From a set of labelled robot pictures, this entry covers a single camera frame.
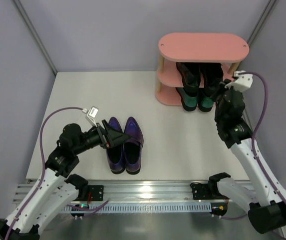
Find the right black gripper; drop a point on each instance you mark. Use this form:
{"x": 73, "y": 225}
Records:
{"x": 222, "y": 86}

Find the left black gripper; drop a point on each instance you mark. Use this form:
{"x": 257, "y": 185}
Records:
{"x": 103, "y": 136}

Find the green metallic shoe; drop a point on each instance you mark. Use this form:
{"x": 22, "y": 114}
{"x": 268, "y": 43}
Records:
{"x": 205, "y": 104}
{"x": 189, "y": 102}

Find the black glossy shoe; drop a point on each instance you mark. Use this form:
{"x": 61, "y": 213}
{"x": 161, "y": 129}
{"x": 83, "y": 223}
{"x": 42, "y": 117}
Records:
{"x": 191, "y": 77}
{"x": 212, "y": 75}

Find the purple shoe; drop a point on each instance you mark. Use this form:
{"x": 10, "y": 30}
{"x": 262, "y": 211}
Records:
{"x": 115, "y": 155}
{"x": 133, "y": 146}

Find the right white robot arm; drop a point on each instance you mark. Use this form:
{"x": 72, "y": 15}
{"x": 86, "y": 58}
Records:
{"x": 266, "y": 204}

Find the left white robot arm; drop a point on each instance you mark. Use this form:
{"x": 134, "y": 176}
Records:
{"x": 28, "y": 221}

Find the pink three-tier shoe shelf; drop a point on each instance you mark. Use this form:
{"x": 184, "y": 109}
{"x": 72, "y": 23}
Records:
{"x": 225, "y": 48}

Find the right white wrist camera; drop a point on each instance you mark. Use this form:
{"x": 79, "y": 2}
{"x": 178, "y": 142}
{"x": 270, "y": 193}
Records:
{"x": 242, "y": 81}

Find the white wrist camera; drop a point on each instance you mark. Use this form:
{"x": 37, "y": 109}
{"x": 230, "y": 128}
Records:
{"x": 242, "y": 81}
{"x": 90, "y": 115}

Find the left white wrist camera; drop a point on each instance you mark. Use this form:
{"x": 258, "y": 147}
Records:
{"x": 90, "y": 115}

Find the aluminium mounting rail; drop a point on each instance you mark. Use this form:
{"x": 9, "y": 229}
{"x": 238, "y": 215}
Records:
{"x": 114, "y": 191}

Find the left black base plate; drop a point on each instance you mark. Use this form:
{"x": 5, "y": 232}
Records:
{"x": 91, "y": 193}

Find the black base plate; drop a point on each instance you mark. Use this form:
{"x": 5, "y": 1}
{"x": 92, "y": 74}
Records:
{"x": 91, "y": 193}
{"x": 203, "y": 191}

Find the slotted grey cable duct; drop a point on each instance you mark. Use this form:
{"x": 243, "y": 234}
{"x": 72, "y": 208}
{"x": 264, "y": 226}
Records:
{"x": 156, "y": 207}

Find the right aluminium frame post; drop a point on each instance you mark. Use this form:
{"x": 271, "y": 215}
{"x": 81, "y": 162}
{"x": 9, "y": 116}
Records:
{"x": 266, "y": 13}

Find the aluminium frame post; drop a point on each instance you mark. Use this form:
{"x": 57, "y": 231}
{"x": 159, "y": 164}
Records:
{"x": 34, "y": 34}
{"x": 266, "y": 13}

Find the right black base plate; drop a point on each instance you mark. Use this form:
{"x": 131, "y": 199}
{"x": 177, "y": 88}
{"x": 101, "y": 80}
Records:
{"x": 203, "y": 191}

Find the left aluminium frame post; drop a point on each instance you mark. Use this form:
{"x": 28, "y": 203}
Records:
{"x": 34, "y": 34}

